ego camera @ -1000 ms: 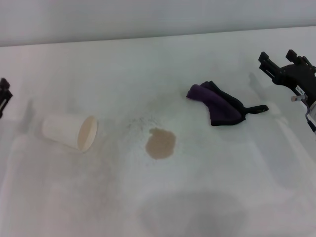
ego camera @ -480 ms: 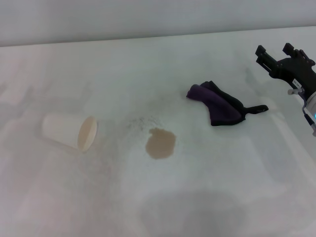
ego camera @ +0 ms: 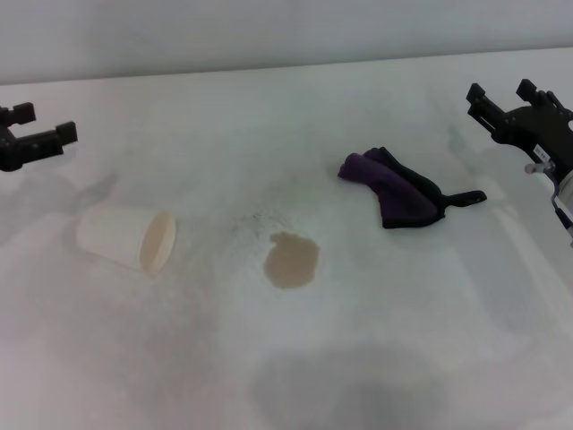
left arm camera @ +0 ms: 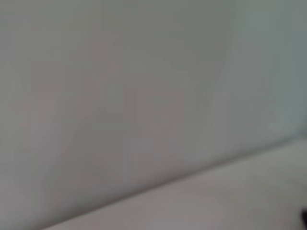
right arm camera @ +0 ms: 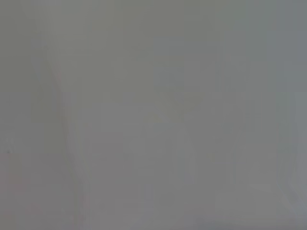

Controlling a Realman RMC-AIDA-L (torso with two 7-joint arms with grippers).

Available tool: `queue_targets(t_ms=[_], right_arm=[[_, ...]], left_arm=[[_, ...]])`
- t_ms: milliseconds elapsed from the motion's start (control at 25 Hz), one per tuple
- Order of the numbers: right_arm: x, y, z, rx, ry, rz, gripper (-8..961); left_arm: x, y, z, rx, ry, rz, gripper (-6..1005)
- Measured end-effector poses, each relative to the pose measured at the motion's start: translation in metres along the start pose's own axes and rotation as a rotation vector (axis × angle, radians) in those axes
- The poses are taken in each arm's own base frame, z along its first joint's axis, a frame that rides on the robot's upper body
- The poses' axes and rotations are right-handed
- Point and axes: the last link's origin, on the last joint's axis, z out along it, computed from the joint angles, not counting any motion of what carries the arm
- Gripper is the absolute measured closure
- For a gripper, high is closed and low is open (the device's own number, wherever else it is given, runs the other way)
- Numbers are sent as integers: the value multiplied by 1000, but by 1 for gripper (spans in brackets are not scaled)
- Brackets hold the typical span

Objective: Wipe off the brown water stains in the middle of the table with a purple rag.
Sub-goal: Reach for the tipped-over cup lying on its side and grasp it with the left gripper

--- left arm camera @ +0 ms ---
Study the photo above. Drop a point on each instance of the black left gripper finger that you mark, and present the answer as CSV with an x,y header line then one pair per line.
x,y
304,215

